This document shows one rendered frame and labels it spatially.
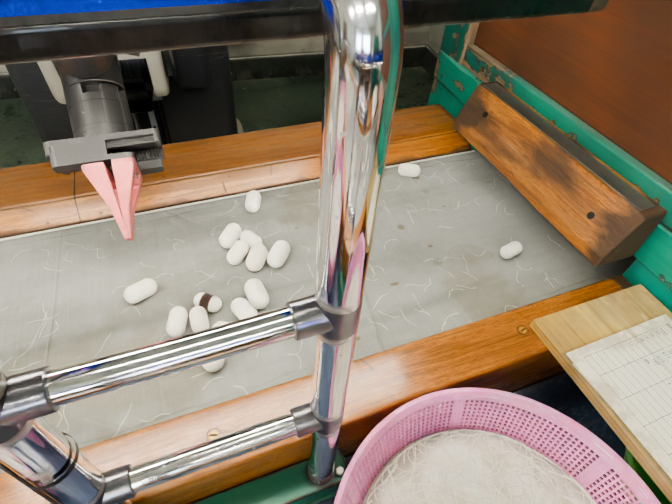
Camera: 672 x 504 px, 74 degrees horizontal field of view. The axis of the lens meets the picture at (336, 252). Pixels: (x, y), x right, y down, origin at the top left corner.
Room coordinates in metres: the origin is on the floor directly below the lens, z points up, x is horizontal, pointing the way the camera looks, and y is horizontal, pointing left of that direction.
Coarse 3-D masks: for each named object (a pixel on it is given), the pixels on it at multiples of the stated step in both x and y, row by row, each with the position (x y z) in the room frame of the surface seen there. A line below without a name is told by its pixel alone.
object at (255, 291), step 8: (248, 280) 0.31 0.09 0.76; (256, 280) 0.31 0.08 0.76; (248, 288) 0.30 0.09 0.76; (256, 288) 0.29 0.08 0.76; (264, 288) 0.30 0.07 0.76; (248, 296) 0.29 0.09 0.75; (256, 296) 0.28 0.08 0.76; (264, 296) 0.29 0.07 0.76; (256, 304) 0.28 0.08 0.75; (264, 304) 0.28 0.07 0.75
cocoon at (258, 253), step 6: (252, 246) 0.36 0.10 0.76; (258, 246) 0.36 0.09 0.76; (264, 246) 0.36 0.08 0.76; (252, 252) 0.35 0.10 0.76; (258, 252) 0.35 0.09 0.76; (264, 252) 0.35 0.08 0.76; (252, 258) 0.34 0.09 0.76; (258, 258) 0.34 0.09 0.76; (264, 258) 0.35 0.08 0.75; (246, 264) 0.33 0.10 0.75; (252, 264) 0.33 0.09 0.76; (258, 264) 0.33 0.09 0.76; (252, 270) 0.33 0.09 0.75; (258, 270) 0.33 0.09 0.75
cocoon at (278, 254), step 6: (282, 240) 0.37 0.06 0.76; (276, 246) 0.36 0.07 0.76; (282, 246) 0.36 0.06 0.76; (288, 246) 0.36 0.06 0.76; (270, 252) 0.35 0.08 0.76; (276, 252) 0.35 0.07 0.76; (282, 252) 0.35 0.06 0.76; (288, 252) 0.36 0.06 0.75; (270, 258) 0.34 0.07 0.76; (276, 258) 0.34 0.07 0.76; (282, 258) 0.35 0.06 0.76; (270, 264) 0.34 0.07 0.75; (276, 264) 0.34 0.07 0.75; (282, 264) 0.34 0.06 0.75
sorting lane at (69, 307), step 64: (384, 192) 0.50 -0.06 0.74; (448, 192) 0.52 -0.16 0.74; (512, 192) 0.53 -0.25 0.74; (0, 256) 0.33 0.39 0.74; (64, 256) 0.33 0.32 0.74; (128, 256) 0.34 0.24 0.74; (192, 256) 0.35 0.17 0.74; (384, 256) 0.38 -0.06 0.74; (448, 256) 0.39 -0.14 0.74; (576, 256) 0.41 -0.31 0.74; (0, 320) 0.24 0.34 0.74; (64, 320) 0.25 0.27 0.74; (128, 320) 0.25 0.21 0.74; (384, 320) 0.28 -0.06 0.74; (448, 320) 0.29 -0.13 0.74; (192, 384) 0.19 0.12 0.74; (256, 384) 0.20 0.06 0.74
